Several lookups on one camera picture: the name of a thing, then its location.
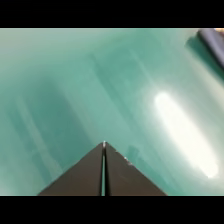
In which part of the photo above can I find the dark blue garment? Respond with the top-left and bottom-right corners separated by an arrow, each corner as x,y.
196,28 -> 224,69

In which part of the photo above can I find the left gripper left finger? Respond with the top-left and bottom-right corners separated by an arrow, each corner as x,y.
38,141 -> 105,197

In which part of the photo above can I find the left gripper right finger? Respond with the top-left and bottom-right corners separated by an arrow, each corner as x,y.
104,141 -> 168,197

